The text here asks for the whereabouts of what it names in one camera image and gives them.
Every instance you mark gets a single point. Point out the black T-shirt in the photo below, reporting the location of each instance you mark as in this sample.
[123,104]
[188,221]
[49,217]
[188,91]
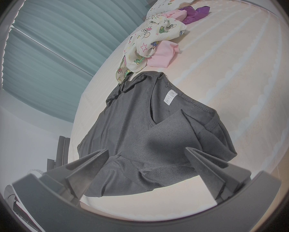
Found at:
[146,129]

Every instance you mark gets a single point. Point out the purple garment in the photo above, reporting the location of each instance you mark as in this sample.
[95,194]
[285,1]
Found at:
[195,14]

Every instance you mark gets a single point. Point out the white printed pillow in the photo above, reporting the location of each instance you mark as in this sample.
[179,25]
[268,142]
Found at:
[173,1]

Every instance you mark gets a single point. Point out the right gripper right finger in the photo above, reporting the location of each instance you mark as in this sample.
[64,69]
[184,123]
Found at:
[214,173]

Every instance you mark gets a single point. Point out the blue-green curtain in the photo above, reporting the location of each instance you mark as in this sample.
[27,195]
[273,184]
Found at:
[86,20]
[38,76]

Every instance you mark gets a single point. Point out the pink garment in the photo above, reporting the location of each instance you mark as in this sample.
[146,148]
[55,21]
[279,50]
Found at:
[162,54]

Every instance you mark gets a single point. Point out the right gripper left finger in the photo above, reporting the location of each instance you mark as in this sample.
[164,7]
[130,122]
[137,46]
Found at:
[84,173]

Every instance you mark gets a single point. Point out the black chest of drawers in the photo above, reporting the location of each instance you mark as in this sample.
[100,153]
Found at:
[63,148]

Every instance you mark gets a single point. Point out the white printed pyjama top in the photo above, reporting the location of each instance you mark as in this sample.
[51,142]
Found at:
[156,32]

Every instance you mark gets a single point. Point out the bed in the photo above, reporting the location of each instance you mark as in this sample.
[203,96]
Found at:
[231,81]

